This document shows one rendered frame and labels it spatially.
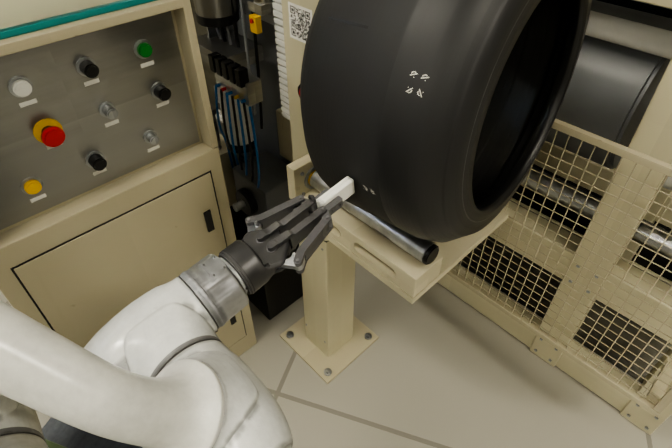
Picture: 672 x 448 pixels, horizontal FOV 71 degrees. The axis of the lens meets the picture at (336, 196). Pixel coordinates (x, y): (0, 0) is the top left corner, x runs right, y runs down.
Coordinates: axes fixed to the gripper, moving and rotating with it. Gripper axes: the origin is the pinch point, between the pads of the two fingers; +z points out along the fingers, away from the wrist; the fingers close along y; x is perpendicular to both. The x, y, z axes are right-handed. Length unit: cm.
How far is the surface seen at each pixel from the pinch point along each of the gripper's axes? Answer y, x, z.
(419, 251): -7.4, 20.5, 12.5
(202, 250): 51, 49, -10
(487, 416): -24, 115, 31
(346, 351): 25, 112, 14
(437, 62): -9.8, -21.7, 11.3
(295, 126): 38.1, 17.3, 20.4
